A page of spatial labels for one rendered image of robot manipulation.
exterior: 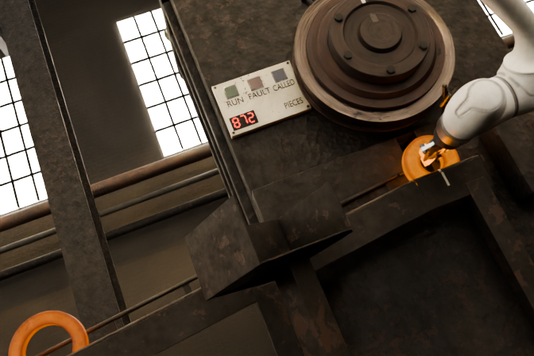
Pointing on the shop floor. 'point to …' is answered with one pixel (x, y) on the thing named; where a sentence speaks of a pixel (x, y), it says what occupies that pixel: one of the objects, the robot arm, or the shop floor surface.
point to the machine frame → (353, 148)
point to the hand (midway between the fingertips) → (427, 157)
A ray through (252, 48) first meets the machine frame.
